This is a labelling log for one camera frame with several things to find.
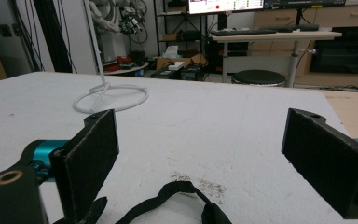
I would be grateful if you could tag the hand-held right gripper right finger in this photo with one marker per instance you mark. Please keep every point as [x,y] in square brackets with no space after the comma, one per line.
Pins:
[323,161]

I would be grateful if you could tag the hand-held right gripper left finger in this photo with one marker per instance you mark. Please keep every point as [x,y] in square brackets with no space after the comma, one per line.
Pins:
[88,155]

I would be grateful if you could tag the brown cardboard sheet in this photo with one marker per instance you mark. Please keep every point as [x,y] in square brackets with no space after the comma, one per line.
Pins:
[354,112]

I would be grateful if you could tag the low round white table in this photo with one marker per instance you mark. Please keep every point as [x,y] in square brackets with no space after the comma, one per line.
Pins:
[127,69]

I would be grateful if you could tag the red tool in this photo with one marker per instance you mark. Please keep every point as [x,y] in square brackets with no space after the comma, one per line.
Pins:
[124,59]

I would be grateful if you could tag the black round stool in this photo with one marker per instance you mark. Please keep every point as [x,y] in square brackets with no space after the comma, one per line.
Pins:
[258,76]

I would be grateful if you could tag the black cabinet front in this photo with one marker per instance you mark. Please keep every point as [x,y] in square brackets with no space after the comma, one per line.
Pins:
[345,53]

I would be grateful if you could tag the open cardboard box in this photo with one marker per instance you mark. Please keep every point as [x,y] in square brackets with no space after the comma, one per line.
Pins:
[163,61]

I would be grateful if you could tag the small white box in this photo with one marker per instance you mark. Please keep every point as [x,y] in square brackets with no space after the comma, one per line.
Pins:
[176,65]

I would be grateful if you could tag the white tissue pack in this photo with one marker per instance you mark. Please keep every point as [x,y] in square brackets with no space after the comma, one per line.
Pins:
[171,51]

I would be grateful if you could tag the black equipment case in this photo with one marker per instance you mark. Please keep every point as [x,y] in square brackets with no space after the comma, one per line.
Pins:
[192,72]

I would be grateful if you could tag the light wooden desk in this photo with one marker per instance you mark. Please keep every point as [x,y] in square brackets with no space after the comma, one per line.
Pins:
[276,36]

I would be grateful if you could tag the black keyboard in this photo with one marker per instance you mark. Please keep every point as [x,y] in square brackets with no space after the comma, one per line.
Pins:
[292,28]
[242,32]

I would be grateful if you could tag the wooden drawer cabinet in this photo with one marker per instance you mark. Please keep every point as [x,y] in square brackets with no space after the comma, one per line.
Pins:
[338,17]

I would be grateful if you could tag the black metal shelf rack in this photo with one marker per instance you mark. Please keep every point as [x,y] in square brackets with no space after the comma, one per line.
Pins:
[180,34]

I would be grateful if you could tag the dark computer monitor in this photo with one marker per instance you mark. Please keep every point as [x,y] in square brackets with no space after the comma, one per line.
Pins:
[304,2]

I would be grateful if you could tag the lit computer monitor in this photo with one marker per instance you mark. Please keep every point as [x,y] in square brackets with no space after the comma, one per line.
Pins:
[225,5]

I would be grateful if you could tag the black wall socket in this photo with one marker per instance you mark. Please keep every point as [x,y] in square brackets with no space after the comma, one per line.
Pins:
[5,30]

